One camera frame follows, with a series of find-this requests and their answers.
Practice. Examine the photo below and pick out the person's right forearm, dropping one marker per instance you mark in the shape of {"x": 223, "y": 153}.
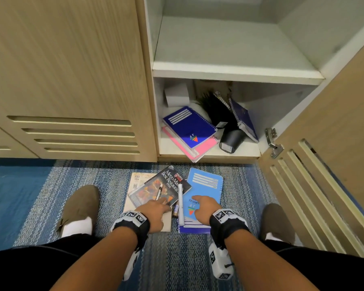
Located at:
{"x": 261, "y": 263}

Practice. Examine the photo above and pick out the slatted wooden cabinet door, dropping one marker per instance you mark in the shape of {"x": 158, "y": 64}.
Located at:
{"x": 336, "y": 133}
{"x": 63, "y": 57}
{"x": 3, "y": 142}

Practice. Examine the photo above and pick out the pink spiral notebook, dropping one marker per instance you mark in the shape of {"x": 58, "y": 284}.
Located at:
{"x": 200, "y": 152}

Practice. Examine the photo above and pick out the white marker pen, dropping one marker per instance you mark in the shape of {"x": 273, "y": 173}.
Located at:
{"x": 180, "y": 206}

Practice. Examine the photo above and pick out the person's brown shoe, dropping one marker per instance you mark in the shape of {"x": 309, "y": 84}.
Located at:
{"x": 82, "y": 203}
{"x": 276, "y": 221}

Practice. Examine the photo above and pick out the person's black trousers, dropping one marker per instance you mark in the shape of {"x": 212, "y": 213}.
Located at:
{"x": 18, "y": 269}

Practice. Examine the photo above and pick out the beige wooden cabinet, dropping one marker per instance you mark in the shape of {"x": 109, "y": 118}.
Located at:
{"x": 306, "y": 27}

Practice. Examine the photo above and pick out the white cup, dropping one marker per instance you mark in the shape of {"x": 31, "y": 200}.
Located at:
{"x": 176, "y": 95}

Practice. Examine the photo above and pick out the dark blue spiral notebook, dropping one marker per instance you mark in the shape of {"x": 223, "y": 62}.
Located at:
{"x": 194, "y": 230}
{"x": 188, "y": 127}
{"x": 244, "y": 118}

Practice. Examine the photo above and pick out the person's left hand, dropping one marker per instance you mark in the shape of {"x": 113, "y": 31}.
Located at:
{"x": 153, "y": 212}

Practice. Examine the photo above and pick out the artificial grass plant black pot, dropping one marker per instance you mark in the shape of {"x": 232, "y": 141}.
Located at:
{"x": 213, "y": 109}
{"x": 233, "y": 139}

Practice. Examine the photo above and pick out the person's right white sock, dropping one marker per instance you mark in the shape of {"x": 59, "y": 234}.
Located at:
{"x": 273, "y": 237}

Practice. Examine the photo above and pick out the light blue spiral notebook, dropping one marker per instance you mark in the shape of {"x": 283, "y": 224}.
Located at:
{"x": 204, "y": 184}

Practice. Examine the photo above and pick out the silver black pen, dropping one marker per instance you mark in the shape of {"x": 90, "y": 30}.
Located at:
{"x": 159, "y": 192}

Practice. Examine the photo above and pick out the black cover book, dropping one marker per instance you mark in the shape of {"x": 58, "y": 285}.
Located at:
{"x": 170, "y": 180}

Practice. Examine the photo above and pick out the person's left brown shoe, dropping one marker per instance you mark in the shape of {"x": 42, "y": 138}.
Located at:
{"x": 82, "y": 203}

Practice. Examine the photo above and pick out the person's right hand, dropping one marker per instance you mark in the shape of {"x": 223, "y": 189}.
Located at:
{"x": 207, "y": 209}

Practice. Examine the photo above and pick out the person's right brown shoe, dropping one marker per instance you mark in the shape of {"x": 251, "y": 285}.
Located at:
{"x": 276, "y": 221}

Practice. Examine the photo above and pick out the person's left white sock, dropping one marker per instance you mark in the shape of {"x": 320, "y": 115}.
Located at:
{"x": 77, "y": 227}

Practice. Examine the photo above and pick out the person's left forearm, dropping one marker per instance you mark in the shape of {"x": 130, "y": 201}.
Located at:
{"x": 103, "y": 263}

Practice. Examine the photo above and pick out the metal door hinge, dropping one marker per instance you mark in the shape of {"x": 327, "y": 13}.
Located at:
{"x": 273, "y": 142}

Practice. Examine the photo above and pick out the beige paperback book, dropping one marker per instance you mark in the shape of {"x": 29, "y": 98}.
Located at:
{"x": 138, "y": 181}

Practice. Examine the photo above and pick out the person's white sock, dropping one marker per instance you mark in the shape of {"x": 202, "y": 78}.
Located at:
{"x": 273, "y": 237}
{"x": 77, "y": 227}

